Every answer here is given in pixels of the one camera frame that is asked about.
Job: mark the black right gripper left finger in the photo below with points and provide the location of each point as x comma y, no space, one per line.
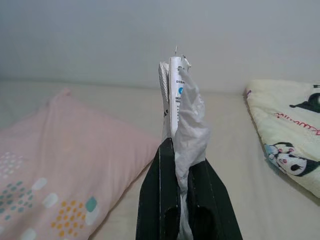
157,200

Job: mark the white plastic bag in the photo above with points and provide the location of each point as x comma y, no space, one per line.
192,130

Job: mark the pink dotted pillow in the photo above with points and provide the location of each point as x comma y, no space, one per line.
62,150

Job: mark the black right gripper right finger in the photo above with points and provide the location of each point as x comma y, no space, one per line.
212,205

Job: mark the cream cartoon print blanket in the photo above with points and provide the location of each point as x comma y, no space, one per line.
287,120

